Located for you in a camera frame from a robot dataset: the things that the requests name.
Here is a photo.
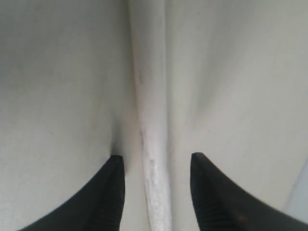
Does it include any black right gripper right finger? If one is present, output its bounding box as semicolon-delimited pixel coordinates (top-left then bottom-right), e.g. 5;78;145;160
190;153;308;231

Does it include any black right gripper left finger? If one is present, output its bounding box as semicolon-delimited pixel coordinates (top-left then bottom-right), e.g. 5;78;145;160
24;155;125;231

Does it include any white drumstick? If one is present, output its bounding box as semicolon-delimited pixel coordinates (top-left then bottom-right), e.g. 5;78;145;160
128;0;172;231

